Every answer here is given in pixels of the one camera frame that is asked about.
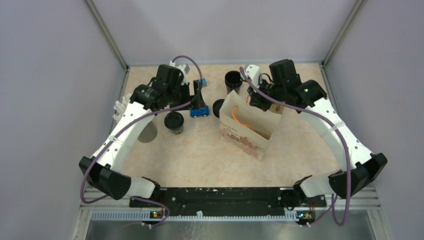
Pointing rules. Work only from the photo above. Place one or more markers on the grey straw holder cup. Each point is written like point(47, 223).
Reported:
point(149, 133)

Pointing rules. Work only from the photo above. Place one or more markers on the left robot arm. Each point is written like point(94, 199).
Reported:
point(167, 91)

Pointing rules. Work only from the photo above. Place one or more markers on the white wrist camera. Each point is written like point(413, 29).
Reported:
point(184, 68)
point(253, 72)

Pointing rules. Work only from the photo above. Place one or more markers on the black cup lid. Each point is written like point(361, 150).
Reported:
point(216, 107)
point(174, 120)

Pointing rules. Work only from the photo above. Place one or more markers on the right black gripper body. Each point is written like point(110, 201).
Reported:
point(271, 91)

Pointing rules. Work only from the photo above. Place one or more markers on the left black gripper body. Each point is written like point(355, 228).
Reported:
point(179, 95)

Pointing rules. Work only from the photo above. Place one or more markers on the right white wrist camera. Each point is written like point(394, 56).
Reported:
point(253, 72)

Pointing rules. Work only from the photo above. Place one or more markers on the white straws bundle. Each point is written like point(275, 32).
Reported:
point(120, 107)

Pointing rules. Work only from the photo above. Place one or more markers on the blue toy car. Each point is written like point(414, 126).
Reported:
point(199, 112)

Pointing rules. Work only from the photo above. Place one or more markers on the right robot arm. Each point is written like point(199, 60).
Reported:
point(358, 165)

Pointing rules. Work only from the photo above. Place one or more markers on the single black coffee cup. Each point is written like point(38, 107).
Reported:
point(177, 130)

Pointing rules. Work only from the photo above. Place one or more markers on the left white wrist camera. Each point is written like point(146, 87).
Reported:
point(184, 68)

